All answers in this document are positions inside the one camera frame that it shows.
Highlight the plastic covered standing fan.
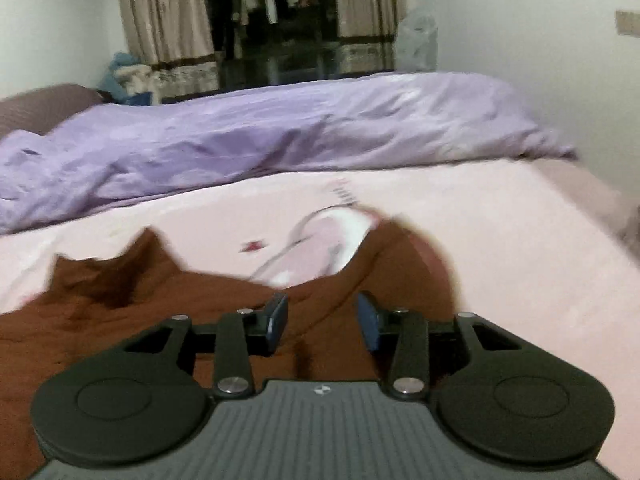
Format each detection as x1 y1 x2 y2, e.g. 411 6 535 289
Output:
396 10 440 73

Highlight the blue plush toy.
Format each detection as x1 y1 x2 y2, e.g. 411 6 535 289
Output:
100 51 141 101

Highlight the beige striped curtain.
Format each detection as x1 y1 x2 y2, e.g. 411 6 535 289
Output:
116 0 221 103
335 0 401 78

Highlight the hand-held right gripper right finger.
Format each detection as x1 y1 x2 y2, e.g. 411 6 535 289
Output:
356 292 523 401

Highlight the cream plush toy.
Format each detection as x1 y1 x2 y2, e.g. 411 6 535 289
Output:
114 64 163 106

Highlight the brown button jacket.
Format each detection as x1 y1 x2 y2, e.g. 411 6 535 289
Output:
0 217 458 480

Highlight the beige wall switch plate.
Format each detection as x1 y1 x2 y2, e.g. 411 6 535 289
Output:
615 10 640 38

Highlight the purple duvet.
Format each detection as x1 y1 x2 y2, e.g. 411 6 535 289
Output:
0 71 576 236

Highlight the pink quilted headboard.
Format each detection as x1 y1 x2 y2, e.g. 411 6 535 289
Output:
0 84 103 138

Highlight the pink printed bed sheet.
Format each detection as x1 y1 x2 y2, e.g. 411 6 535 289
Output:
0 160 640 480

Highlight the taupe bed mattress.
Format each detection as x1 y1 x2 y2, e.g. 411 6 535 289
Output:
540 157 640 261

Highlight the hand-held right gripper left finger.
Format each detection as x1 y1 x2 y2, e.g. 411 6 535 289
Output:
122 294 290 401

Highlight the balcony window frame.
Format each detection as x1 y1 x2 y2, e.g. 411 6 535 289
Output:
217 42 396 93

